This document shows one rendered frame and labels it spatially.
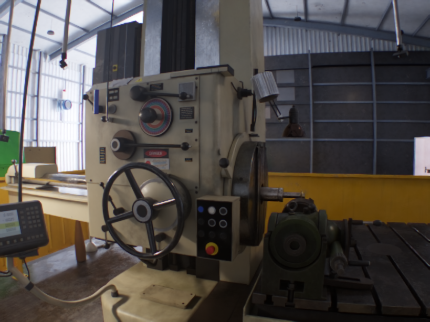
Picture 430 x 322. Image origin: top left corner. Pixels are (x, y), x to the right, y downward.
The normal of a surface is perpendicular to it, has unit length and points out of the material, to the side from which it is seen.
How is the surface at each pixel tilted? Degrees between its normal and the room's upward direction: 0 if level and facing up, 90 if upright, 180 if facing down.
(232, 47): 90
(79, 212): 90
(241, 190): 77
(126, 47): 90
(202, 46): 90
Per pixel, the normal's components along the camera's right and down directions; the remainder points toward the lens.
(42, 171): 0.94, 0.02
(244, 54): -0.34, 0.04
